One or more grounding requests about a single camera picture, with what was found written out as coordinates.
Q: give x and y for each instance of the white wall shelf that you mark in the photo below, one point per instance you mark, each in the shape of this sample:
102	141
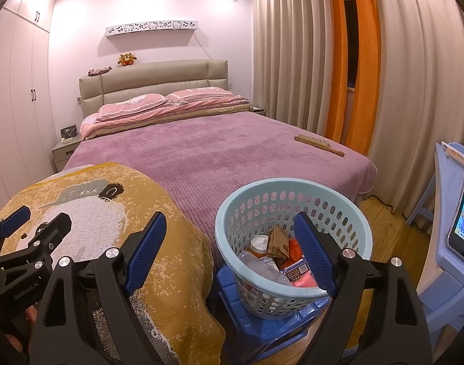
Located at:
152	26

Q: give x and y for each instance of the beige padded headboard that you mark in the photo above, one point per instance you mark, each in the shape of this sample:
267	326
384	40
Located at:
152	78

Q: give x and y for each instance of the blue plastic stool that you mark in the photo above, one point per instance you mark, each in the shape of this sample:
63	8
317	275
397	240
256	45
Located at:
255	334

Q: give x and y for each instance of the printed snack packet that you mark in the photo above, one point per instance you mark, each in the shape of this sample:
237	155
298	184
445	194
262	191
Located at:
298	270

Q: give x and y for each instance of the orange plush toy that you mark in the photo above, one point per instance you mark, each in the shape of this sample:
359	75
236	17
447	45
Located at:
127	59

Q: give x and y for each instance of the grey nightstand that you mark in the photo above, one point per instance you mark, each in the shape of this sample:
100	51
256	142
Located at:
259	111
62	154

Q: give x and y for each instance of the bed with purple cover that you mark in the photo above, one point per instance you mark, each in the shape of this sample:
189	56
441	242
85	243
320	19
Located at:
224	152

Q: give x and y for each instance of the brown cardboard piece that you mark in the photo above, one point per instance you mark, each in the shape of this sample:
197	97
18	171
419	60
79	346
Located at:
279	245

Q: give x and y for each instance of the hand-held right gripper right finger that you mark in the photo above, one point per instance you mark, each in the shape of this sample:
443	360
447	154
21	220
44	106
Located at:
315	251

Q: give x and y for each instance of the orange plastic bag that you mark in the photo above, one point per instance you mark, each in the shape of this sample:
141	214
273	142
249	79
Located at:
296	251

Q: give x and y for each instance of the white wardrobe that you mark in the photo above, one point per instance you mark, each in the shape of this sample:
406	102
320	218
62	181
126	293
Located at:
22	83

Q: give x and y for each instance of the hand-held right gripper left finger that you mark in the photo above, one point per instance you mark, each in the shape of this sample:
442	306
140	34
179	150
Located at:
144	251

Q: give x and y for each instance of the white lidded container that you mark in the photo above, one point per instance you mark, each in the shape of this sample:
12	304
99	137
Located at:
261	242

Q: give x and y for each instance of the leopard print headband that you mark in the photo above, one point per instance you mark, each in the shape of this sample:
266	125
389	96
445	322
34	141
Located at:
99	71

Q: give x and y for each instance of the light blue plastic basket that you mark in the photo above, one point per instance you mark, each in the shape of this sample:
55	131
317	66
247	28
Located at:
277	184

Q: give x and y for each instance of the pink folded quilt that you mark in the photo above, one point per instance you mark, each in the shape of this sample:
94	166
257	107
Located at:
201	112

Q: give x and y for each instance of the light blue children's desk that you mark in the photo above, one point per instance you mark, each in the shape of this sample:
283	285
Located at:
445	273

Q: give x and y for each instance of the beige curtain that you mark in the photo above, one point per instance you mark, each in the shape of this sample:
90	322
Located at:
418	83
293	45

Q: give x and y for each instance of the yellow panda blanket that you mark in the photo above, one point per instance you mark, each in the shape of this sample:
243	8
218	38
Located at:
171	243

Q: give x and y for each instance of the person's left hand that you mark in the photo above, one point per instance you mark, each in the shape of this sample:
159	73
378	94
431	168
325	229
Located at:
31	314

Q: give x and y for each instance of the black bag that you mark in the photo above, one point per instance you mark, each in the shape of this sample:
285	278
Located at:
69	133

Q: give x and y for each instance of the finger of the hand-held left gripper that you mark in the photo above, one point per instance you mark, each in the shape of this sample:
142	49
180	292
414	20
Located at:
53	230
15	218

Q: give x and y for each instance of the wooden bed brush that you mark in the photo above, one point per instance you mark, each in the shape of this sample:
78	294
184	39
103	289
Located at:
319	145

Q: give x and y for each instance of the book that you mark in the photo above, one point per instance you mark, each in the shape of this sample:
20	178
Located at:
456	154

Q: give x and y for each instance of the pink pillow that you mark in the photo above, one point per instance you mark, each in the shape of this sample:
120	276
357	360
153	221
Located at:
133	106
199	94

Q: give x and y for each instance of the orange curtain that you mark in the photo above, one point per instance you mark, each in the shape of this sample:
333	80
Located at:
369	64
336	64

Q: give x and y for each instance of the pink drink bottle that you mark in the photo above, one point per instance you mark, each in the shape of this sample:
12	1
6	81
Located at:
262	268

